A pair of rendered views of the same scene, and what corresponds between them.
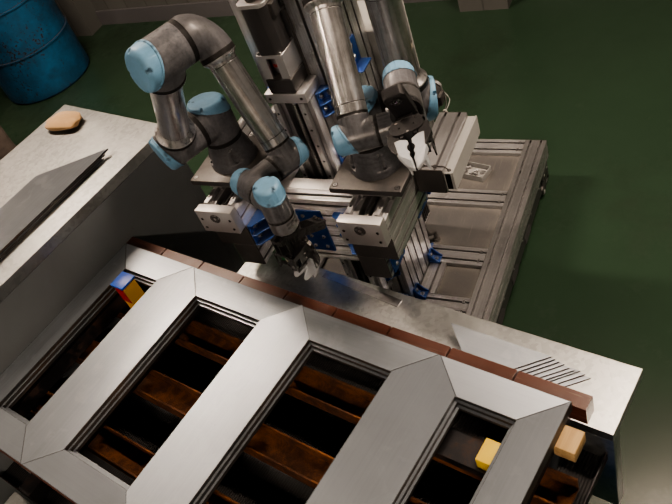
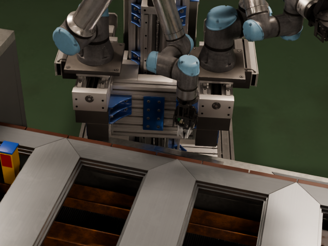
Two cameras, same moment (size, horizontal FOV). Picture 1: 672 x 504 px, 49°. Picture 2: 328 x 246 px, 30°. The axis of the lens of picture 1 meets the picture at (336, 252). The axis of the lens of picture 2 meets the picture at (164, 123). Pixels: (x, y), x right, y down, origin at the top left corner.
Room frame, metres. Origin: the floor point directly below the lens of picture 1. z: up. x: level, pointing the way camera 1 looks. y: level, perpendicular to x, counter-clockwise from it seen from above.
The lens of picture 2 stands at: (0.16, 1.26, 2.40)
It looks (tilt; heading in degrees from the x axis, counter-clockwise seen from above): 39 degrees down; 322
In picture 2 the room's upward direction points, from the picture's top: 3 degrees clockwise
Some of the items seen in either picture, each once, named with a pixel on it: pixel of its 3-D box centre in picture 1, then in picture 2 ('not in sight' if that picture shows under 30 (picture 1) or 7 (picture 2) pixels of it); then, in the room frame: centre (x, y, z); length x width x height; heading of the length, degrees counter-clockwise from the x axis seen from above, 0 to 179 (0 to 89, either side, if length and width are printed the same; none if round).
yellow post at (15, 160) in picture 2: (138, 302); (11, 168); (1.84, 0.65, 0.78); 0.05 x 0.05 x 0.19; 39
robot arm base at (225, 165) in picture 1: (228, 145); (94, 45); (1.99, 0.17, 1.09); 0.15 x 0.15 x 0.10
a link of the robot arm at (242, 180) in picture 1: (255, 183); (165, 62); (1.60, 0.12, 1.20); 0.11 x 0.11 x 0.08; 25
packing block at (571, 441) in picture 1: (569, 443); not in sight; (0.80, -0.30, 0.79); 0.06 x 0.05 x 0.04; 129
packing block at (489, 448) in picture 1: (491, 456); not in sight; (0.84, -0.14, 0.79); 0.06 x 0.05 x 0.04; 129
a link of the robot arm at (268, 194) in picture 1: (272, 199); (187, 72); (1.50, 0.10, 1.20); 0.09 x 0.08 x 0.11; 25
